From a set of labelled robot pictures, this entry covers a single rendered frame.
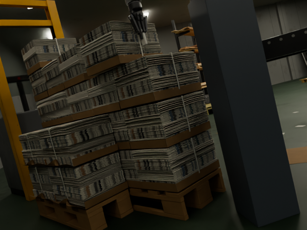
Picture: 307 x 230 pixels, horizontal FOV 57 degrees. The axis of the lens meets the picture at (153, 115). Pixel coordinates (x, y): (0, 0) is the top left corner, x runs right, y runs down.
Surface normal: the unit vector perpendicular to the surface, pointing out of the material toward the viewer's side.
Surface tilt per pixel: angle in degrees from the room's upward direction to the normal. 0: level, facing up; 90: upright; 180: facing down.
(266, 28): 90
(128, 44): 90
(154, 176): 89
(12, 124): 90
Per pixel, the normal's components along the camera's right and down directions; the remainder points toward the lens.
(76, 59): -0.71, 0.22
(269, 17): 0.17, 0.02
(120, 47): 0.74, -0.15
